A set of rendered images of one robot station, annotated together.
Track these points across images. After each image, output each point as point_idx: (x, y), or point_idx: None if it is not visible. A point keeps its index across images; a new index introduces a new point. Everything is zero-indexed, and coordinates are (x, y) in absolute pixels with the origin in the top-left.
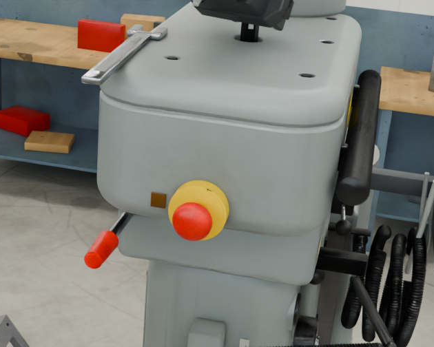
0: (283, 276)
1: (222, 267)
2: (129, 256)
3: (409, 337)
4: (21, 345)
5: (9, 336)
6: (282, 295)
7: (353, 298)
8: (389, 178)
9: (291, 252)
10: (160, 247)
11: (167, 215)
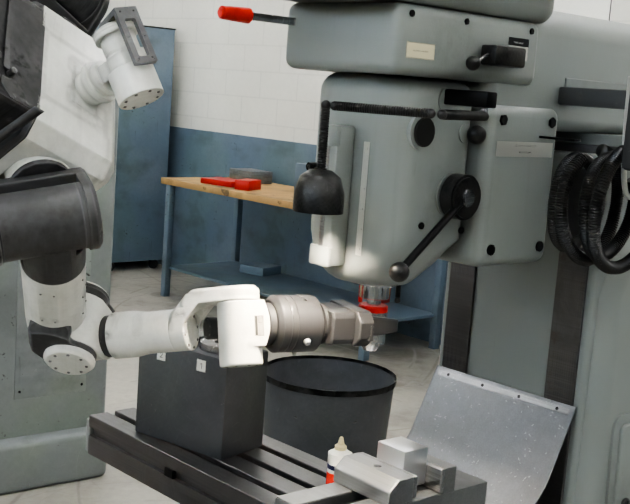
0: (377, 61)
1: (341, 61)
2: (291, 65)
3: (594, 238)
4: (139, 26)
5: (132, 16)
6: (399, 103)
7: (549, 200)
8: (607, 92)
9: (381, 38)
10: (307, 51)
11: None
